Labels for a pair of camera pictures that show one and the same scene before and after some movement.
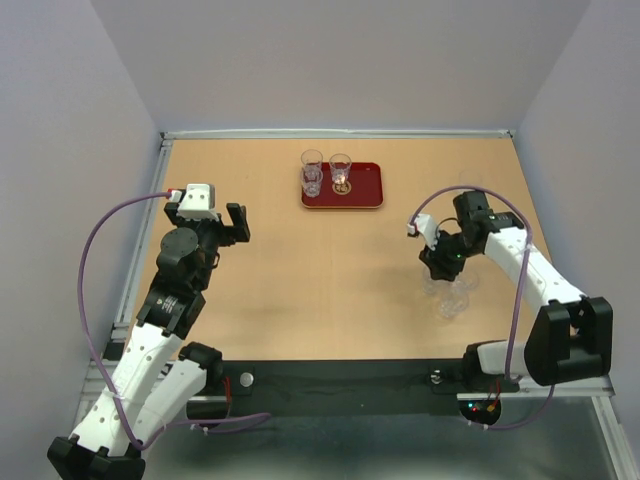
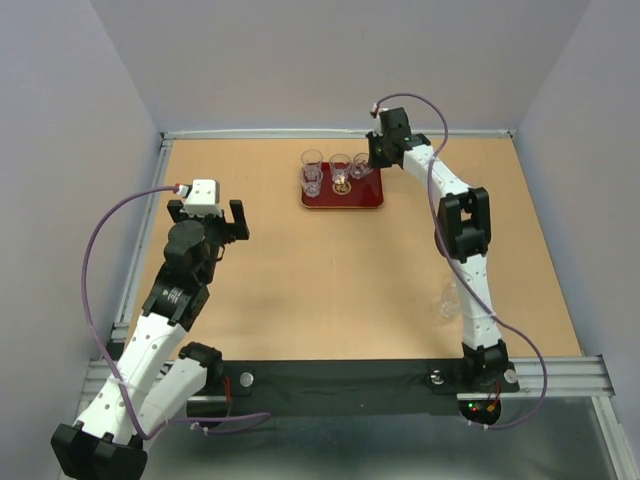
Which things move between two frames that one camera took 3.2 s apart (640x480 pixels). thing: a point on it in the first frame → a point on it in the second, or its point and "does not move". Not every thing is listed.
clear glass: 311,175 does not move
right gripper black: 437,270 → 374,162
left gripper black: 237,216 does not move
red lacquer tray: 364,189 does not move
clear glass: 433,286 → 360,165
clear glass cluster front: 453,305 does not move
